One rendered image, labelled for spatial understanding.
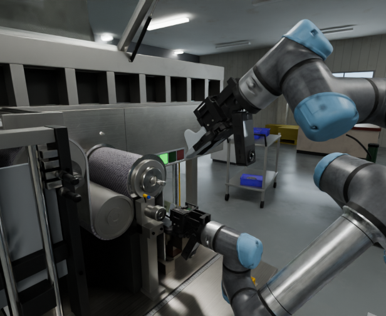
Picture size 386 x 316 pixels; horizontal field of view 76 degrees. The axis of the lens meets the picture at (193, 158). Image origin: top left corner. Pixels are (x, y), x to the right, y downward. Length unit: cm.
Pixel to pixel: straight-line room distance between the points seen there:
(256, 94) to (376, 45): 876
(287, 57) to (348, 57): 877
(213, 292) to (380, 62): 867
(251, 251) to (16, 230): 47
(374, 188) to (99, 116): 86
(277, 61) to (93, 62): 71
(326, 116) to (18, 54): 82
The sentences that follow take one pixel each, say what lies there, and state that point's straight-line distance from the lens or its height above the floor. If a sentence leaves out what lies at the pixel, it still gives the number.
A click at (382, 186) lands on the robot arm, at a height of 131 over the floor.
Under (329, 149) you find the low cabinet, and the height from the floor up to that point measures 20.
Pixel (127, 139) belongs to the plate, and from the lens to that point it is 108.
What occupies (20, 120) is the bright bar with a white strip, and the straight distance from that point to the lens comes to 54.
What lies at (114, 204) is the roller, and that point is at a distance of 70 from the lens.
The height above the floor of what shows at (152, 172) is 127.
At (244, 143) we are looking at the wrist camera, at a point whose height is 139.
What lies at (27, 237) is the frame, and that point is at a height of 126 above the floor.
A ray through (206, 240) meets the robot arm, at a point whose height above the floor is 111.
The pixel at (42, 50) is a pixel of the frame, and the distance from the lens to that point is 94.
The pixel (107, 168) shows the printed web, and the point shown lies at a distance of 80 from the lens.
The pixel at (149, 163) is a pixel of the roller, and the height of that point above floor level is 130.
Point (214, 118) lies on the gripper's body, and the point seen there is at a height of 144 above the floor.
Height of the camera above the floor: 149
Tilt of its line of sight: 14 degrees down
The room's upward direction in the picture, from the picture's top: straight up
